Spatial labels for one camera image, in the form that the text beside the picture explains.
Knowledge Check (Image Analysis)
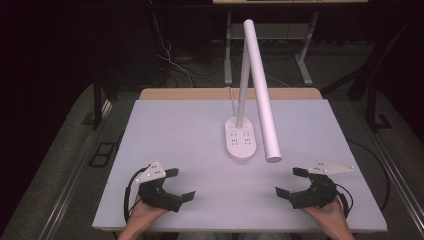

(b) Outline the black metal stand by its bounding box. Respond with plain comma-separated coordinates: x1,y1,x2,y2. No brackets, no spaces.
81,74,113,131
364,78,394,132

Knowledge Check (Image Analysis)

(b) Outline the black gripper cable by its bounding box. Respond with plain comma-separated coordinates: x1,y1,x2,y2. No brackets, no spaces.
334,182,355,219
123,164,152,224

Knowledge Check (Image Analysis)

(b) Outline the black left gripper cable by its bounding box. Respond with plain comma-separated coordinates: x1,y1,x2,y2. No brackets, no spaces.
123,164,152,224

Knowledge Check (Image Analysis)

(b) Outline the black floor frame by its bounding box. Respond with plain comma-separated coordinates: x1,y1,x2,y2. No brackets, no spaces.
87,141,117,168

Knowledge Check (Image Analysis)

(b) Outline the black floor cable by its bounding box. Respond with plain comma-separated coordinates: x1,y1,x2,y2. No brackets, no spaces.
346,139,391,213

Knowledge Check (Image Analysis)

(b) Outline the grey metal desk frame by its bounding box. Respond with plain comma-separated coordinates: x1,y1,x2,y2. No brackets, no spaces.
212,0,369,87

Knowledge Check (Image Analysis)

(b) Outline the white desk lamp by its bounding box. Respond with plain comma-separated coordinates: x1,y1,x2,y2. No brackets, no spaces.
223,18,283,164

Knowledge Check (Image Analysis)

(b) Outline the white lamp cable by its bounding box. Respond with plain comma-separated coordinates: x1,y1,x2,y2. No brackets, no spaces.
225,86,240,116

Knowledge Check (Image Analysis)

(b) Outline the metal floor rail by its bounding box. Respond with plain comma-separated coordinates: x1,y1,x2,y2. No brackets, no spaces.
353,99,424,231
38,99,114,240

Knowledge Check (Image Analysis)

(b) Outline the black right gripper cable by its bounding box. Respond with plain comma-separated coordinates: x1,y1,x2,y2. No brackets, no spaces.
334,182,355,219

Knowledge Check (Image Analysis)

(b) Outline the person's right hand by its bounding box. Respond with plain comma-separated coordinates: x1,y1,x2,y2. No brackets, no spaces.
299,198,348,230

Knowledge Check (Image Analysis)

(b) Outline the person's left hand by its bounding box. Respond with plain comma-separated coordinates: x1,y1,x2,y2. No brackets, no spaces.
127,195,168,229

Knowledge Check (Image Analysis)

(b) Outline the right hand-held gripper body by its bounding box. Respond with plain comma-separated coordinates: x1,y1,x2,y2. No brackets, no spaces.
289,158,356,210

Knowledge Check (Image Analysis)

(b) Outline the white floor cable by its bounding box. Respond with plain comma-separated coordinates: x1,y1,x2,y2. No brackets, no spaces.
148,0,196,88

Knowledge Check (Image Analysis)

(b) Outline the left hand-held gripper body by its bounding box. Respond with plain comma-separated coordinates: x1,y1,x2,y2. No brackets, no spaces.
134,159,184,214

